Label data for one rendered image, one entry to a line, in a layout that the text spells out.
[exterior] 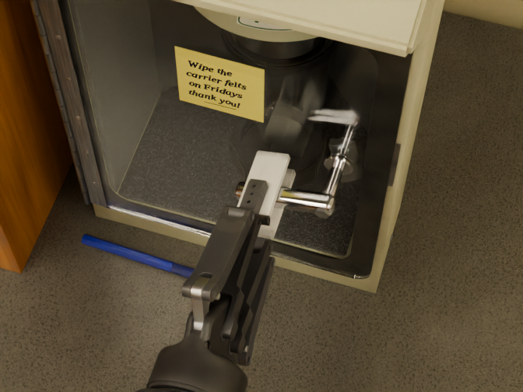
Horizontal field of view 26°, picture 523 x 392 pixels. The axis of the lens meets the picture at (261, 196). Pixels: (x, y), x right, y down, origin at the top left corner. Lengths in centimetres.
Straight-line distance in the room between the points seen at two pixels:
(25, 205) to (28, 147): 7
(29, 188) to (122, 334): 18
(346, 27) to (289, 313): 57
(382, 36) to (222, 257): 29
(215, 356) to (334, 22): 31
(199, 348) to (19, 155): 35
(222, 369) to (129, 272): 37
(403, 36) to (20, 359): 66
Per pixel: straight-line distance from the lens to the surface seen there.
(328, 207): 96
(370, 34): 67
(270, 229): 97
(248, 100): 95
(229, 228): 92
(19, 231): 121
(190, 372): 87
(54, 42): 99
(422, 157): 131
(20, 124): 113
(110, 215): 125
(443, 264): 124
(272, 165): 98
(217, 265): 89
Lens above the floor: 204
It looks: 60 degrees down
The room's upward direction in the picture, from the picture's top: straight up
